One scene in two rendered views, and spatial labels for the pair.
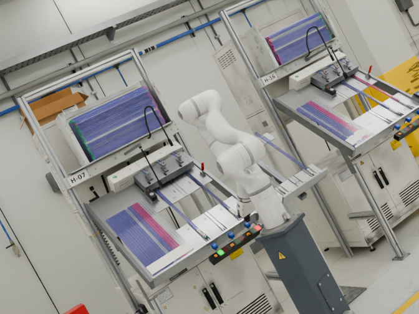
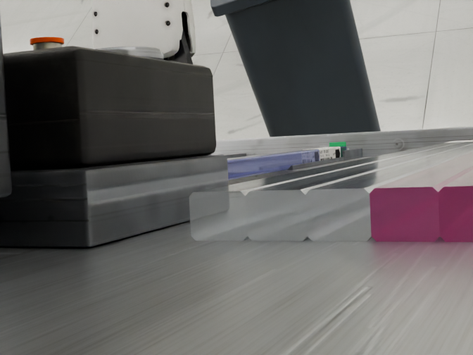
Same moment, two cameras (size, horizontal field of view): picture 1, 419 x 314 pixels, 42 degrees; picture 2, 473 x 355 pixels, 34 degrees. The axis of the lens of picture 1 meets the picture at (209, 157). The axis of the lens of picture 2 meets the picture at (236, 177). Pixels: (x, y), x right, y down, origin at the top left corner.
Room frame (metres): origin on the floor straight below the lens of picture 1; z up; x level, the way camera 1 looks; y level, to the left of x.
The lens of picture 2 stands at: (3.13, 0.56, 1.18)
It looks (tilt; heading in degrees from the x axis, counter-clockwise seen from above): 41 degrees down; 236
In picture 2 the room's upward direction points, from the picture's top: 23 degrees counter-clockwise
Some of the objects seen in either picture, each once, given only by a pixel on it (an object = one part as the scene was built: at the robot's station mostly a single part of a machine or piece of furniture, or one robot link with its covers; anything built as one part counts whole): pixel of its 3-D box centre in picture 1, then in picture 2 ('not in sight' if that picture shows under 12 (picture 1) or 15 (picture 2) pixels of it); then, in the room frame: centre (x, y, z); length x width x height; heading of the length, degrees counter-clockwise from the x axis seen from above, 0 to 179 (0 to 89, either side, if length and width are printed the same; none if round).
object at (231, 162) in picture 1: (242, 170); not in sight; (2.45, -0.10, 1.00); 0.19 x 0.12 x 0.24; 102
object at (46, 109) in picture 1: (70, 99); not in sight; (3.46, 0.61, 1.82); 0.68 x 0.30 x 0.20; 115
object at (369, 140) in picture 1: (351, 147); not in sight; (3.77, -0.92, 0.65); 1.01 x 0.73 x 1.29; 25
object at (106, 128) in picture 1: (118, 123); not in sight; (3.24, 0.39, 1.52); 0.51 x 0.13 x 0.27; 115
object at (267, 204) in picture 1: (269, 207); not in sight; (2.46, -0.13, 0.79); 0.19 x 0.19 x 0.18
